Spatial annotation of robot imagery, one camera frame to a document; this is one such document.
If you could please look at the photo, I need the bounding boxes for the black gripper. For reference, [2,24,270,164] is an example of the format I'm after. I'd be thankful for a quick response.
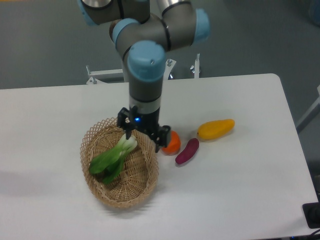
[117,106,171,153]

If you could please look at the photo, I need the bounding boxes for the green bok choy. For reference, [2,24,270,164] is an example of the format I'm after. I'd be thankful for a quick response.
[89,134,138,185]

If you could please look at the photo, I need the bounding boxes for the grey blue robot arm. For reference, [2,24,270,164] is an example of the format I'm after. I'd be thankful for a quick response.
[78,0,211,151]

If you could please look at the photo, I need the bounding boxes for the woven wicker basket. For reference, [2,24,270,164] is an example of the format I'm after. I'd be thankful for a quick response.
[80,117,159,209]

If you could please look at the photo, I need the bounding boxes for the orange tangerine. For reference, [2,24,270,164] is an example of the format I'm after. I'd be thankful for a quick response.
[161,130,181,155]

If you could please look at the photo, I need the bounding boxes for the purple sweet potato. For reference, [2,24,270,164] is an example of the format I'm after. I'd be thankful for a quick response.
[175,138,200,165]

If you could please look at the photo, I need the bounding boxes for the yellow papaya half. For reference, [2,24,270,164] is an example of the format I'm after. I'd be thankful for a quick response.
[197,119,235,140]

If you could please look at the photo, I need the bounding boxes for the white table leg right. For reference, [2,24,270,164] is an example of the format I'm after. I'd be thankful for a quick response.
[295,86,320,134]

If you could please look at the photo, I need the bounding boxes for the black box at table edge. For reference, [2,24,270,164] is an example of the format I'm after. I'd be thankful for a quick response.
[302,202,320,229]

